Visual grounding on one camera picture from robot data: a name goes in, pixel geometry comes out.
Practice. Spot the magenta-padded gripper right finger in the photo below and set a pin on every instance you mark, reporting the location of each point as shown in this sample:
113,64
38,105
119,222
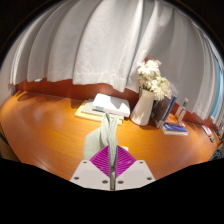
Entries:
133,173

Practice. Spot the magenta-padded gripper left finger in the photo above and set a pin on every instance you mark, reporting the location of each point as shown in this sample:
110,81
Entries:
91,173

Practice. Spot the pale green towel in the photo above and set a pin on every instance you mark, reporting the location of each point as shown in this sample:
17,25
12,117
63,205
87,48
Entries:
100,136

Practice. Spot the yellow flat book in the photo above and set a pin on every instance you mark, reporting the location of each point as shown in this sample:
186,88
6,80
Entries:
85,115

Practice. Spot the blue flat book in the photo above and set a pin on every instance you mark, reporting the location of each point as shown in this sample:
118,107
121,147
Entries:
175,129

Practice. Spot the white ceramic vase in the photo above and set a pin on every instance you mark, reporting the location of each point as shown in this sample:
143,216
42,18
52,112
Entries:
143,108

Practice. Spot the blue upright book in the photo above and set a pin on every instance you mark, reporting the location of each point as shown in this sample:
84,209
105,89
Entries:
169,111

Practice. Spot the clear bottle with green cap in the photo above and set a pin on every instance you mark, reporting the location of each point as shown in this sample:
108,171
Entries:
181,113

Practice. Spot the red booklet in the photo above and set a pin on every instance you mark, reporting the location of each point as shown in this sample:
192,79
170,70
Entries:
207,130

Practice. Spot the small dark object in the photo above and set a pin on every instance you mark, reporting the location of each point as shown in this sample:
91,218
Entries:
212,139

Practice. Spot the dark chair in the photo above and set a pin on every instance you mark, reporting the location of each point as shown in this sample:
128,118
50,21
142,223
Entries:
218,155

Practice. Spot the white flower bouquet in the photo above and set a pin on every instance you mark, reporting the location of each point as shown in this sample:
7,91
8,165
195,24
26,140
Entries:
153,78

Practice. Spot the window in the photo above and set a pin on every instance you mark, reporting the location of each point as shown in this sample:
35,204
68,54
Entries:
220,90

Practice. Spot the white curtain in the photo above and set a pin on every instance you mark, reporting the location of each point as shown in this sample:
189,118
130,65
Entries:
100,40

